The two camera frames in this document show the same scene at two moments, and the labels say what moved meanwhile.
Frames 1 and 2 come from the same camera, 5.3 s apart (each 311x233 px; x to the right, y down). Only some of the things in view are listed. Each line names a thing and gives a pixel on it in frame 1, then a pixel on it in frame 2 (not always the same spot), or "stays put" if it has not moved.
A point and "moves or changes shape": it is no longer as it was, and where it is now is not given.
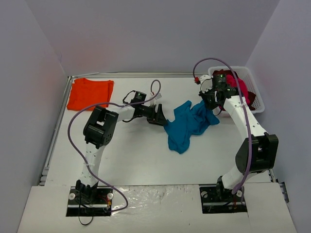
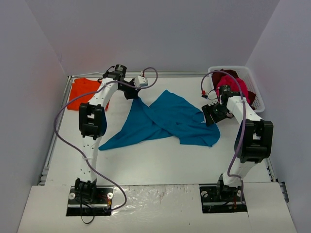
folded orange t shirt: (85, 93) stays put
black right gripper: (209, 98) to (210, 112)
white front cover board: (156, 209) stays put
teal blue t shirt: (188, 122) moves or changes shape
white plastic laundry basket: (243, 72) stays put
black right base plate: (215, 200) stays put
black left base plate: (101, 206) stays put
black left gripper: (155, 114) to (131, 91)
